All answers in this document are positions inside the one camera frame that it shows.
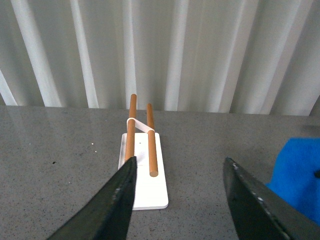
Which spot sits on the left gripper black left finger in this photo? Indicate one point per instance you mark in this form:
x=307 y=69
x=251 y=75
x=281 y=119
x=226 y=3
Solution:
x=107 y=215

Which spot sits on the wooden rack rod right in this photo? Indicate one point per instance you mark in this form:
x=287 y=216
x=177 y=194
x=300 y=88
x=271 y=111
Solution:
x=152 y=152

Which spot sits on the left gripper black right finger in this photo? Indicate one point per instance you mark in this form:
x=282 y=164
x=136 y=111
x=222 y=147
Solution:
x=258 y=213

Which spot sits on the white towel rack base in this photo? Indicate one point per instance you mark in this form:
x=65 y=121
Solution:
x=150 y=192

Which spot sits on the white pleated curtain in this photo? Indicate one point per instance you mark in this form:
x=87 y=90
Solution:
x=219 y=56

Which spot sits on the wooden rack rod left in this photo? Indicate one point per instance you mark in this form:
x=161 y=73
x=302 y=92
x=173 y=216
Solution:
x=130 y=138

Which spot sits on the wooden rack rod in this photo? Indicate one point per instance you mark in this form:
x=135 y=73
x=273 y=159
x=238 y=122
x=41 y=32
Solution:
x=152 y=152
x=130 y=138

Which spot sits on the blue microfiber cloth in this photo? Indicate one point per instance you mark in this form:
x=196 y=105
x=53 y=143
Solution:
x=296 y=176

